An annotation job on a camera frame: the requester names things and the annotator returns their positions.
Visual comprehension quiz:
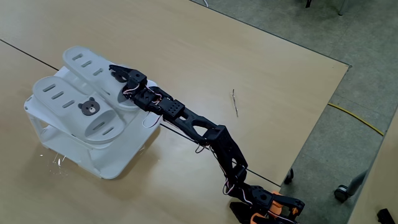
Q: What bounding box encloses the white bear slipper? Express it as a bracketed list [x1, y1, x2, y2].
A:
[62, 45, 141, 112]
[32, 75, 126, 145]

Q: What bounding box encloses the white plastic box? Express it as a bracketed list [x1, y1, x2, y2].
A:
[24, 65, 162, 180]

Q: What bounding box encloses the black caster wheel grey rim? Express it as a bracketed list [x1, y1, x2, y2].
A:
[334, 184, 351, 203]

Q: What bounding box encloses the grey table leg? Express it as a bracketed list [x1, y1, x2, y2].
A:
[346, 169, 369, 197]

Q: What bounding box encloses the black object on floor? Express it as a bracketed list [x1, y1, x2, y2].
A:
[376, 208, 396, 224]

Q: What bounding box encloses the yellow floor cable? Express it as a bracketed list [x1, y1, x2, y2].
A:
[327, 103, 385, 137]

